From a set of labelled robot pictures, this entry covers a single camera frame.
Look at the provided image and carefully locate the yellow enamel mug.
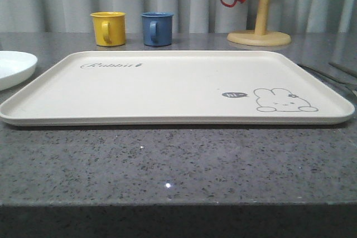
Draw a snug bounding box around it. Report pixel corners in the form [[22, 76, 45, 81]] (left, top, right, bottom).
[[90, 12, 126, 47]]

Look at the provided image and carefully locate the blue enamel mug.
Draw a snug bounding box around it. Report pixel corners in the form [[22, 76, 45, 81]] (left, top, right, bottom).
[[141, 12, 173, 46]]

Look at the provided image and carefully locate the silver metal fork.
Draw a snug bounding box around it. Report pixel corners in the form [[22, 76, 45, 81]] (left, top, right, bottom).
[[297, 64, 356, 86]]

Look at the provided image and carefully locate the wooden mug tree stand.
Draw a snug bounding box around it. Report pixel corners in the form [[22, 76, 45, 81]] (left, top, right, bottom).
[[227, 0, 291, 46]]

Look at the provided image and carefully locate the silver metal spoon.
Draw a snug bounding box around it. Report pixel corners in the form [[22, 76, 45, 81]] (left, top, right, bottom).
[[322, 74, 356, 96]]

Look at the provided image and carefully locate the silver metal chopstick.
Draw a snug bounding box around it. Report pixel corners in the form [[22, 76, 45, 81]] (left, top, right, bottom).
[[329, 62, 357, 77]]

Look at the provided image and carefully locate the beige rabbit serving tray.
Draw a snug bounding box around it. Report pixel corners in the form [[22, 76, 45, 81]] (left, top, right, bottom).
[[1, 51, 355, 126]]

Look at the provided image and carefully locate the white round plate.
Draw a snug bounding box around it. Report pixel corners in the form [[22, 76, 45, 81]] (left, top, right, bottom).
[[1, 51, 37, 90]]

